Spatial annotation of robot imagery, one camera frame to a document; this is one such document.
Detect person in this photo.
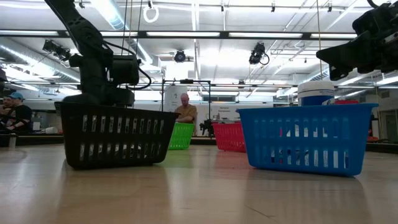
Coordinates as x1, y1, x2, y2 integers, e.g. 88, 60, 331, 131
174, 92, 198, 124
6, 91, 32, 131
0, 95, 13, 125

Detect white cable ring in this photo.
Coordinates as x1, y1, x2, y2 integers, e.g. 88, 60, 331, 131
142, 5, 160, 24

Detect black aluminium table frame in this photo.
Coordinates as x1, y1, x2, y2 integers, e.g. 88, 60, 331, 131
0, 29, 398, 155

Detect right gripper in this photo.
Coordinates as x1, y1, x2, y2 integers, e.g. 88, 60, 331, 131
316, 0, 398, 82

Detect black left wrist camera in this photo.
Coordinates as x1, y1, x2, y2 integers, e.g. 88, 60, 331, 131
111, 55, 140, 86

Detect green plastic basket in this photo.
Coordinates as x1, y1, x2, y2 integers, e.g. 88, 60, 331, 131
169, 123, 196, 151

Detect black plastic basket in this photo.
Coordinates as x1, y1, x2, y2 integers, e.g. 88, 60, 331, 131
55, 101, 182, 170

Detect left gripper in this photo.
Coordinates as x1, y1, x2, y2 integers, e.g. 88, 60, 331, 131
63, 52, 136, 106

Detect background black rig frame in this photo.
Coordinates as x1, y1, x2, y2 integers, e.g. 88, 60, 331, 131
160, 78, 212, 125

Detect blue plastic basket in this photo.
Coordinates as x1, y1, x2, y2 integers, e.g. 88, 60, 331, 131
236, 103, 379, 177

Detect white poster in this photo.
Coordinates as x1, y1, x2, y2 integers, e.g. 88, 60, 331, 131
164, 85, 188, 114

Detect red storage bin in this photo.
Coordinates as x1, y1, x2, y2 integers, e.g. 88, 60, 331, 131
334, 98, 361, 105

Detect black overhead camera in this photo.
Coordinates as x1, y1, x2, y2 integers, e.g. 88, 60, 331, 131
248, 42, 270, 65
42, 39, 72, 62
173, 49, 187, 63

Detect LED light bar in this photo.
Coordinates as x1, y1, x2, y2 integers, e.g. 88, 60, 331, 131
228, 32, 303, 39
99, 30, 138, 37
310, 32, 358, 39
0, 30, 59, 36
146, 31, 221, 37

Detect disinfectant wipes canister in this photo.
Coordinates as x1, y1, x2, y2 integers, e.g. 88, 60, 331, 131
297, 80, 336, 106

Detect red plastic basket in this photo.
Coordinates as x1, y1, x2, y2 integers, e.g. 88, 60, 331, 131
212, 122, 247, 153

